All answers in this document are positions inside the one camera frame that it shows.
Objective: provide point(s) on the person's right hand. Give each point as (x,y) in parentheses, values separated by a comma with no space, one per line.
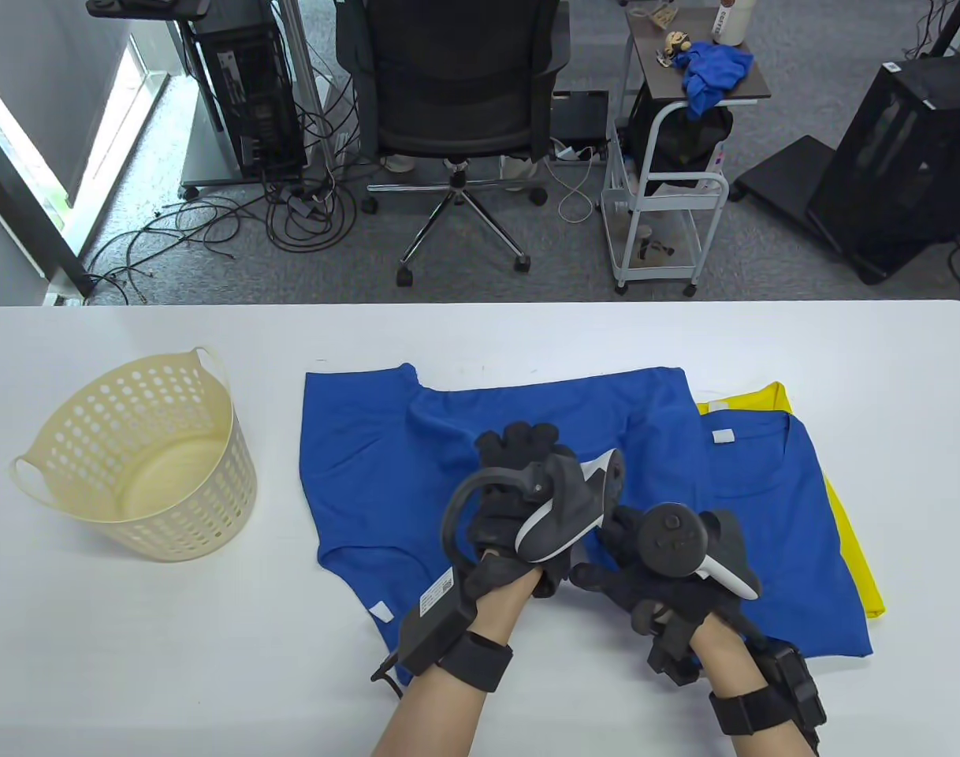
(669,599)

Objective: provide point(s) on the person's left hand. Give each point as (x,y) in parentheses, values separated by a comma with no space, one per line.
(519,449)

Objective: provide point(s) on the blue mesh t-shirt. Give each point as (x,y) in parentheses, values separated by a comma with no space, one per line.
(787,512)

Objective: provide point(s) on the blue smooth t-shirt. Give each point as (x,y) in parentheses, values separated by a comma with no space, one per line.
(370,457)

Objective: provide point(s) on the yellow t-shirt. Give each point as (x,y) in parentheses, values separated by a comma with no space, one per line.
(862,560)

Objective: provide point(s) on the person's right forearm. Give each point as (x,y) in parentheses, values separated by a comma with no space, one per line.
(728,662)

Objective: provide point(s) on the person's left forearm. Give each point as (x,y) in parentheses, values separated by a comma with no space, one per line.
(440,710)

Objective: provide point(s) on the white rolling cart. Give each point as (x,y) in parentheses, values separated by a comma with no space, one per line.
(660,277)

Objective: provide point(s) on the cream perforated laundry basket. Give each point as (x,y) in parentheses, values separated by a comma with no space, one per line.
(212,505)

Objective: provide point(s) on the black backpack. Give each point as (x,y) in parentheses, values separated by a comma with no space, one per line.
(677,150)

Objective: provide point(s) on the black flat box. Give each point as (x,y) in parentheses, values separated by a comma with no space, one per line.
(578,114)

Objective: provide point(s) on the black office chair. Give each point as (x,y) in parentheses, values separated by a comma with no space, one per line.
(448,71)

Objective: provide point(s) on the black flat stand base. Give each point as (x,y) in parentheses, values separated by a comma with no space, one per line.
(787,169)

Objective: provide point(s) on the brown cart top board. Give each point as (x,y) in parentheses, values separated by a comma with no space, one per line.
(661,79)

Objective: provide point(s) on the crumpled blue cloth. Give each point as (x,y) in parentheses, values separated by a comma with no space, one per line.
(712,71)

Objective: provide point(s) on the grey rolling stand base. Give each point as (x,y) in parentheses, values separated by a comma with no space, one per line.
(204,158)

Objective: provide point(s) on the small brown-headed figurine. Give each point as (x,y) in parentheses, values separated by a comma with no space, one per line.
(675,43)

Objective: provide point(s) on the silver metal pole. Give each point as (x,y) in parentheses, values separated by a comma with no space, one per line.
(299,71)

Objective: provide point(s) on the black computer tower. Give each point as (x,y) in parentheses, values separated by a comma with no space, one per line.
(247,87)

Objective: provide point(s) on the small wicker basket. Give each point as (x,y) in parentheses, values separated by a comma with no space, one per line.
(660,14)

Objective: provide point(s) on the large black computer case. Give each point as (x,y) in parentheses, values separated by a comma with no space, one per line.
(906,181)

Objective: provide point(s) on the white bottle with red label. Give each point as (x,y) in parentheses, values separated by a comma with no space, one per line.
(732,24)

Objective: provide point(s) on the black stand shelf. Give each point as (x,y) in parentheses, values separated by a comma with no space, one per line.
(145,8)

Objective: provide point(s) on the glass window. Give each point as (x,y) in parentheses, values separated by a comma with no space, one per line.
(7,126)

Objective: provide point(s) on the black stand leg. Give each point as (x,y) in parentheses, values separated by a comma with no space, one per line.
(957,20)

